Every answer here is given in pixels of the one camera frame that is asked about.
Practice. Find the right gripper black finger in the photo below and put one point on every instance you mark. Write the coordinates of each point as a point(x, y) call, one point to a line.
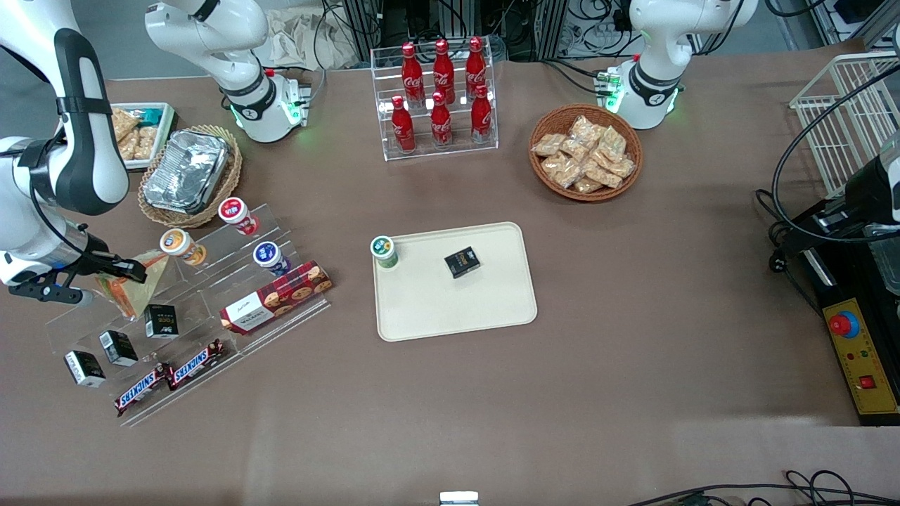
point(123, 269)

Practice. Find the triangular sandwich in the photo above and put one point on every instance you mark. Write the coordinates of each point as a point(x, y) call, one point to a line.
point(133, 299)

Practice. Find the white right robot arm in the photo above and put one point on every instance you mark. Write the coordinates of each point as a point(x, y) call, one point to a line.
point(84, 126)

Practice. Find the beige plastic tray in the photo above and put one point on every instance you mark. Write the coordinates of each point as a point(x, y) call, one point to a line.
point(457, 302)

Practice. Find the orange lid cup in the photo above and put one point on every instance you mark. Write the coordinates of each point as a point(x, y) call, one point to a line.
point(176, 242)

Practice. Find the small black white box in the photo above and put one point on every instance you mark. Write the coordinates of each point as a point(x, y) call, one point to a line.
point(118, 348)
point(162, 322)
point(84, 368)

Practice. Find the clear acrylic stepped display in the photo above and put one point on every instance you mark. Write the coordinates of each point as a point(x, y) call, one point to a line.
point(211, 295)

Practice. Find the aluminium foil container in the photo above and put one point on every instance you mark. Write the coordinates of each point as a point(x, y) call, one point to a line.
point(186, 172)

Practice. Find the Snickers chocolate bar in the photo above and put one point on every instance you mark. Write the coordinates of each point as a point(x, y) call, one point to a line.
point(197, 363)
point(140, 390)

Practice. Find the bagged brown snack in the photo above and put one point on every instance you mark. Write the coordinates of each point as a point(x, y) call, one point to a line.
point(124, 123)
point(146, 143)
point(129, 147)

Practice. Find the red lid cup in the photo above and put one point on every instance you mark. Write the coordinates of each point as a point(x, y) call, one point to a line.
point(234, 211)

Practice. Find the blue lid cup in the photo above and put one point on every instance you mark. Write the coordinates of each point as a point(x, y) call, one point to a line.
point(267, 254)

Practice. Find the white rectangular bin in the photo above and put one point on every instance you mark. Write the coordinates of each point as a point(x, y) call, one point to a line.
point(166, 130)

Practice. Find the oval light wicker basket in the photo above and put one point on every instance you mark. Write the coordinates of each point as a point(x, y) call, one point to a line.
point(235, 169)

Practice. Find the red tartan cookie box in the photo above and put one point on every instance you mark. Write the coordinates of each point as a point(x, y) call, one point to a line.
point(274, 299)

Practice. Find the teal snack packet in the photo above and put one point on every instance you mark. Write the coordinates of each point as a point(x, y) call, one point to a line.
point(149, 115)

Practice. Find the green lid cup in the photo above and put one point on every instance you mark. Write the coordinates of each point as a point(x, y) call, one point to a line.
point(384, 249)

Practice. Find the beige crumpled cloth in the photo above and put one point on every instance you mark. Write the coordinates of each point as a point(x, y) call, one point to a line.
point(295, 39)

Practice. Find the red cola bottle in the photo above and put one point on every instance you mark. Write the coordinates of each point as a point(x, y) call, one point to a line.
point(443, 70)
point(403, 126)
point(441, 123)
point(475, 67)
point(481, 116)
point(412, 74)

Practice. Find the small black box gold print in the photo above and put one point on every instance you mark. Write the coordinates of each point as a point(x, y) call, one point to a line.
point(462, 262)

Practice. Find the clear acrylic bottle rack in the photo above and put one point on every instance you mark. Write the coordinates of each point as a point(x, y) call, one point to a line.
point(460, 151)

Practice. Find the small white block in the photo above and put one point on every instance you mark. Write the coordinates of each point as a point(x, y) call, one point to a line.
point(458, 498)

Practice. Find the round brown wicker basket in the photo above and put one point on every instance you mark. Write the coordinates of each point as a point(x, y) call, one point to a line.
point(545, 176)

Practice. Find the clear wrapped snack pack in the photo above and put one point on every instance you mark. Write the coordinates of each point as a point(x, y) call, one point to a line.
point(587, 185)
point(586, 130)
point(622, 167)
point(575, 149)
point(561, 170)
point(602, 173)
point(612, 143)
point(548, 144)

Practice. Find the yellow panel control box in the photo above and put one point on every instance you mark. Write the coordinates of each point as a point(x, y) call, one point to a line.
point(861, 358)

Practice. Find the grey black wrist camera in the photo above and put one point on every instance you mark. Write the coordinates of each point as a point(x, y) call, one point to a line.
point(56, 292)

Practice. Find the aluminium frame rack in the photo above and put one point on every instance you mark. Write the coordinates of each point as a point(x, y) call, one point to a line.
point(422, 21)

